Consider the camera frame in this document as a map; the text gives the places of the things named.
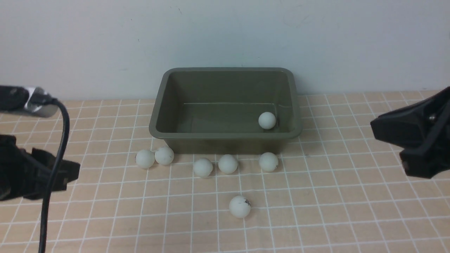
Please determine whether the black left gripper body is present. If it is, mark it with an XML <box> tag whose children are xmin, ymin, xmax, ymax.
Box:
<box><xmin>0</xmin><ymin>134</ymin><xmax>81</xmax><ymax>201</ymax></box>

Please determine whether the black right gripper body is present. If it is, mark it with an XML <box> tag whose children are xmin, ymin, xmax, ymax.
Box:
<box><xmin>370</xmin><ymin>87</ymin><xmax>450</xmax><ymax>179</ymax></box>

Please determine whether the white ball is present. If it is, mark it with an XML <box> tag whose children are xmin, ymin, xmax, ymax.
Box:
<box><xmin>193</xmin><ymin>157</ymin><xmax>213</xmax><ymax>178</ymax></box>
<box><xmin>154</xmin><ymin>146</ymin><xmax>175</xmax><ymax>166</ymax></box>
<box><xmin>258</xmin><ymin>152</ymin><xmax>279</xmax><ymax>172</ymax></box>
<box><xmin>135</xmin><ymin>149</ymin><xmax>155</xmax><ymax>169</ymax></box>
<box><xmin>218</xmin><ymin>154</ymin><xmax>238</xmax><ymax>175</ymax></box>
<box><xmin>258</xmin><ymin>112</ymin><xmax>277</xmax><ymax>130</ymax></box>

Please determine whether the white ball front marked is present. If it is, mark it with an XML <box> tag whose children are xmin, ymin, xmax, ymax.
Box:
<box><xmin>229</xmin><ymin>195</ymin><xmax>252</xmax><ymax>219</ymax></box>

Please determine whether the peach grid tablecloth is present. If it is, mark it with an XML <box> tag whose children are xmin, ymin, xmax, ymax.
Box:
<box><xmin>0</xmin><ymin>90</ymin><xmax>450</xmax><ymax>253</ymax></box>

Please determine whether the green plastic bin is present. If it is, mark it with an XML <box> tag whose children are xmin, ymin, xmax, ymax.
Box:
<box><xmin>148</xmin><ymin>67</ymin><xmax>303</xmax><ymax>154</ymax></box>

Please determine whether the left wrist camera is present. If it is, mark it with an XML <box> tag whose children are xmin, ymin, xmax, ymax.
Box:
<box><xmin>0</xmin><ymin>85</ymin><xmax>58</xmax><ymax>117</ymax></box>

